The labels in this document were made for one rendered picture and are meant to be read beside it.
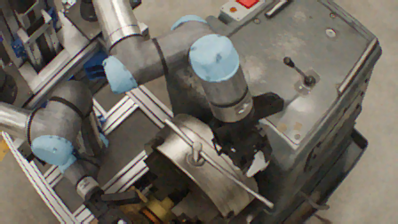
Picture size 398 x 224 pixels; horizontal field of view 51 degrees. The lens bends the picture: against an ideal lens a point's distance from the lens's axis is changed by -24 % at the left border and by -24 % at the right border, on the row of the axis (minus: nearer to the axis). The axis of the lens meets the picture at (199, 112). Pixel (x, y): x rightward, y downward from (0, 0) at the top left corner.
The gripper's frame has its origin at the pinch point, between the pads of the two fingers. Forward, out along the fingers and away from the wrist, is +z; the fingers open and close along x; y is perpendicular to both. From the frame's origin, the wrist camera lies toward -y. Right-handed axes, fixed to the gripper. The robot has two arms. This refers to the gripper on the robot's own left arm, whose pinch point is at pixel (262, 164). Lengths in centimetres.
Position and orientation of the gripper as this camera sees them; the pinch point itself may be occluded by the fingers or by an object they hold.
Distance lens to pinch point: 112.7
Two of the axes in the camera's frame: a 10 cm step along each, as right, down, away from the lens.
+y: -7.1, 6.4, -3.0
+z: 2.9, 6.5, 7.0
